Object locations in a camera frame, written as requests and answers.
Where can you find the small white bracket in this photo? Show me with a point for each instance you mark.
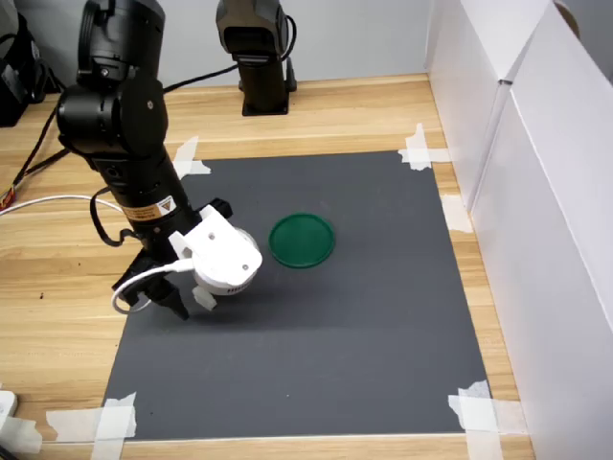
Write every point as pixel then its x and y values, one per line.
pixel 6 405

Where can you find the small white plastic terminal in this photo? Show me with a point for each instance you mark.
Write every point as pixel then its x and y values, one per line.
pixel 205 299

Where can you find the tall white partition box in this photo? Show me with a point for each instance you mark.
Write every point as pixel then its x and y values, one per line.
pixel 565 215

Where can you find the round green lid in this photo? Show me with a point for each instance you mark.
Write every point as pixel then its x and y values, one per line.
pixel 301 241

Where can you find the red and yellow connector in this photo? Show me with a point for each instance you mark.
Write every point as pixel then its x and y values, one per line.
pixel 6 199

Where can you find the crumpled white tape scrap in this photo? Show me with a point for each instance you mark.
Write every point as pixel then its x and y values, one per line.
pixel 19 433

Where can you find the white tape piece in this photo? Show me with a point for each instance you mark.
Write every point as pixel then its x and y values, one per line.
pixel 419 153
pixel 479 417
pixel 191 163
pixel 112 421
pixel 455 213

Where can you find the dark grey mat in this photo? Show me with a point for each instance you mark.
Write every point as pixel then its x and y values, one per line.
pixel 311 354

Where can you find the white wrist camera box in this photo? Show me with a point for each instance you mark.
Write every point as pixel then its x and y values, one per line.
pixel 220 254

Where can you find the black equipment bag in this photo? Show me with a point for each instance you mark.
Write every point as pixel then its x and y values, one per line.
pixel 24 72

